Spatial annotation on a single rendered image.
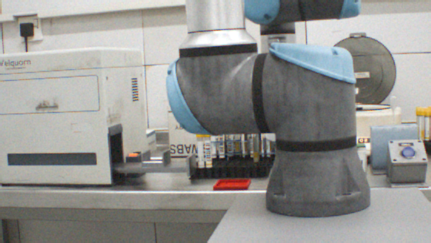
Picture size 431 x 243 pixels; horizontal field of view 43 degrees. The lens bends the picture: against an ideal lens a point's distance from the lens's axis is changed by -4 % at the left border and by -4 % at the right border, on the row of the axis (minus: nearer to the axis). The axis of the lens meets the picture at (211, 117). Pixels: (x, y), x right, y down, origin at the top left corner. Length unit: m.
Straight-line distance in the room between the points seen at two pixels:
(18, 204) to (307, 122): 0.74
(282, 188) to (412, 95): 1.04
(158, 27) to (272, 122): 1.10
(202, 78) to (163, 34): 1.04
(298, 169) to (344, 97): 0.11
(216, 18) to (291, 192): 0.26
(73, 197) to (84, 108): 0.19
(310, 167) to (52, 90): 0.67
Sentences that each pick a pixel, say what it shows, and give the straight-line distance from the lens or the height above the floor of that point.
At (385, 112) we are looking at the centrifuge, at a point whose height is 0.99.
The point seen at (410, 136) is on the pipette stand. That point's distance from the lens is 1.24.
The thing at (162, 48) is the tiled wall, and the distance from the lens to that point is 1.82.
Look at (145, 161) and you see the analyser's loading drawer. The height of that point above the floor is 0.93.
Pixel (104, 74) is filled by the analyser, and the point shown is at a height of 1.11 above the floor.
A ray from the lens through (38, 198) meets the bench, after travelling 1.25.
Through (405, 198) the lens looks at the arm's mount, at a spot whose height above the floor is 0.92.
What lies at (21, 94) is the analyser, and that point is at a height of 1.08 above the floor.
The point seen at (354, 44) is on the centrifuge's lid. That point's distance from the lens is 1.70.
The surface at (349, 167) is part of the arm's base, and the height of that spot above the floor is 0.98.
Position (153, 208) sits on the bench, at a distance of 1.16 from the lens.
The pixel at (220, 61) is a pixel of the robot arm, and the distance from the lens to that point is 0.77.
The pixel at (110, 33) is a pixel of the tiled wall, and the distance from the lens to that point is 1.87.
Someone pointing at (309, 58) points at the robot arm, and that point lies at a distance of 0.74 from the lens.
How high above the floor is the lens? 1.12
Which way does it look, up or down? 5 degrees down
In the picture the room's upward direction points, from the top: 3 degrees counter-clockwise
